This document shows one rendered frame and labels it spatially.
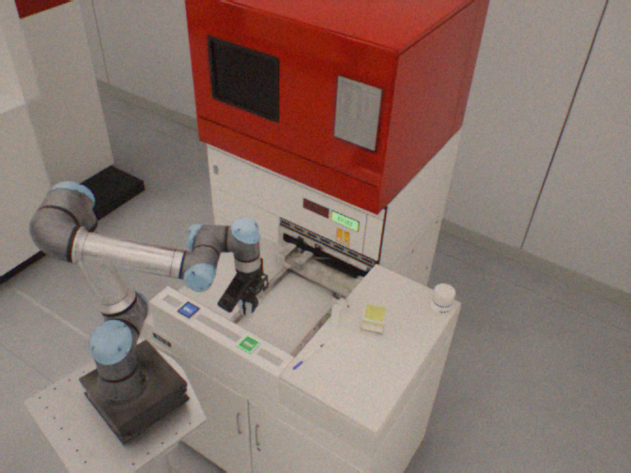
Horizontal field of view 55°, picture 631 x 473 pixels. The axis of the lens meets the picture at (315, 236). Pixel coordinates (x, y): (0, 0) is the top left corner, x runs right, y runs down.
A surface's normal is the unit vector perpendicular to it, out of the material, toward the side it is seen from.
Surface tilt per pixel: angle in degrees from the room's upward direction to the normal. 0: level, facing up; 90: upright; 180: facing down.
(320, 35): 90
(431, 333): 0
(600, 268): 90
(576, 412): 0
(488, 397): 0
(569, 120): 90
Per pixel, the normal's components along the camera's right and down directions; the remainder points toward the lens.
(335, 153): -0.55, 0.54
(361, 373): 0.04, -0.76
